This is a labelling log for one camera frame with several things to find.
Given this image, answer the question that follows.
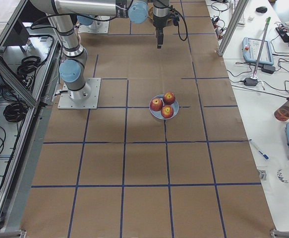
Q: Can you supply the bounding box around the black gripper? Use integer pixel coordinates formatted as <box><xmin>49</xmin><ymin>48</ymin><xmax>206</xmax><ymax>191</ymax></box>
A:
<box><xmin>153</xmin><ymin>0</ymin><xmax>170</xmax><ymax>49</ymax></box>

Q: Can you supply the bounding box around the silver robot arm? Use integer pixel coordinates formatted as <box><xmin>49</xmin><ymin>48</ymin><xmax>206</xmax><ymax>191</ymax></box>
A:
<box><xmin>31</xmin><ymin>0</ymin><xmax>149</xmax><ymax>101</ymax></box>

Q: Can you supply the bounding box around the woven wicker basket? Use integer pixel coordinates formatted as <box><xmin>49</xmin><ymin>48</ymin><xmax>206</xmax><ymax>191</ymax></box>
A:
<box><xmin>148</xmin><ymin>6</ymin><xmax>172</xmax><ymax>25</ymax></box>

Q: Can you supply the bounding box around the plate apple far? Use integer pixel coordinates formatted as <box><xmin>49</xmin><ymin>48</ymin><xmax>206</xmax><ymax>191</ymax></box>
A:
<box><xmin>163</xmin><ymin>92</ymin><xmax>176</xmax><ymax>105</ymax></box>

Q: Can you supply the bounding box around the plate apple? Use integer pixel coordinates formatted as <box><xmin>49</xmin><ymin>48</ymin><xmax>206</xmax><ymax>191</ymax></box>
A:
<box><xmin>150</xmin><ymin>97</ymin><xmax>163</xmax><ymax>112</ymax></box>
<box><xmin>161</xmin><ymin>105</ymin><xmax>174</xmax><ymax>119</ymax></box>
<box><xmin>163</xmin><ymin>92</ymin><xmax>176</xmax><ymax>105</ymax></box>

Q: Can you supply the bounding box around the plate apple left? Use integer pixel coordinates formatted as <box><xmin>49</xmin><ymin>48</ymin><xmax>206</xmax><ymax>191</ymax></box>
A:
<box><xmin>150</xmin><ymin>97</ymin><xmax>163</xmax><ymax>112</ymax></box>

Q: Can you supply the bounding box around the light blue plate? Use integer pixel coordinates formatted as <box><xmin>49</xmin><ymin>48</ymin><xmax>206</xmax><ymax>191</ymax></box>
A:
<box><xmin>149</xmin><ymin>94</ymin><xmax>179</xmax><ymax>119</ymax></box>

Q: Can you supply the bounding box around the plate apple near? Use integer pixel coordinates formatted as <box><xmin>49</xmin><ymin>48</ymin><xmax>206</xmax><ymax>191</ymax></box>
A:
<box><xmin>161</xmin><ymin>105</ymin><xmax>174</xmax><ymax>119</ymax></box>

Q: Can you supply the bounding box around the white keyboard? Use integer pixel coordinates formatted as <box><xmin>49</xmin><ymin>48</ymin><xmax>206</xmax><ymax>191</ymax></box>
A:
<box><xmin>231</xmin><ymin>0</ymin><xmax>246</xmax><ymax>27</ymax></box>

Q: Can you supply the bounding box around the black power adapter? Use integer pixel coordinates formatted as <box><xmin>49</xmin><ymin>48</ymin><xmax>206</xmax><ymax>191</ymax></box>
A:
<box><xmin>243</xmin><ymin>77</ymin><xmax>258</xmax><ymax>87</ymax></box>

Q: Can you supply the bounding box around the metal rod green tip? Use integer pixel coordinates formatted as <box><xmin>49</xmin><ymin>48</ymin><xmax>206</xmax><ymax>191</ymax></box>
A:
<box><xmin>250</xmin><ymin>16</ymin><xmax>271</xmax><ymax>80</ymax></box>

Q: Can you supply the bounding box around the black computer mouse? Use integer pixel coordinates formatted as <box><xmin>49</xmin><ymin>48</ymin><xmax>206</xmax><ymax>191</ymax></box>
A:
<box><xmin>255</xmin><ymin>6</ymin><xmax>268</xmax><ymax>14</ymax></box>

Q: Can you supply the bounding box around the brown paper table cover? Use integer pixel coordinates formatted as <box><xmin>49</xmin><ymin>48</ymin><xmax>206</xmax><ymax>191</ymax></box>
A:
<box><xmin>21</xmin><ymin>0</ymin><xmax>274</xmax><ymax>238</ymax></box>

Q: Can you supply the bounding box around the brown drink bottle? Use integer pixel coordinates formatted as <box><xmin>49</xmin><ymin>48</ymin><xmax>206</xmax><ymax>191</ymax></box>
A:
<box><xmin>274</xmin><ymin>94</ymin><xmax>289</xmax><ymax>122</ymax></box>

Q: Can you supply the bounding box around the blue white pen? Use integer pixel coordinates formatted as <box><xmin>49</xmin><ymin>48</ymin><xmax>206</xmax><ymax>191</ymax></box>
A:
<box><xmin>249</xmin><ymin>139</ymin><xmax>269</xmax><ymax>160</ymax></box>

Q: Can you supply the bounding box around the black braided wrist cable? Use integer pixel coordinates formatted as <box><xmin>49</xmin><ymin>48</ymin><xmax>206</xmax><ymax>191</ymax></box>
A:
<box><xmin>169</xmin><ymin>4</ymin><xmax>188</xmax><ymax>42</ymax></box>

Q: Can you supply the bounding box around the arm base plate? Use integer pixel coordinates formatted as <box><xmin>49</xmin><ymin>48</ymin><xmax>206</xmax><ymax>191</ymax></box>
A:
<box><xmin>78</xmin><ymin>21</ymin><xmax>109</xmax><ymax>34</ymax></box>
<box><xmin>58</xmin><ymin>78</ymin><xmax>101</xmax><ymax>110</ymax></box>

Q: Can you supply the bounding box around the aluminium frame post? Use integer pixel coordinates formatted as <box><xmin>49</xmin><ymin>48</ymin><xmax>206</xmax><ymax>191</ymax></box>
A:
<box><xmin>217</xmin><ymin>0</ymin><xmax>249</xmax><ymax>57</ymax></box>

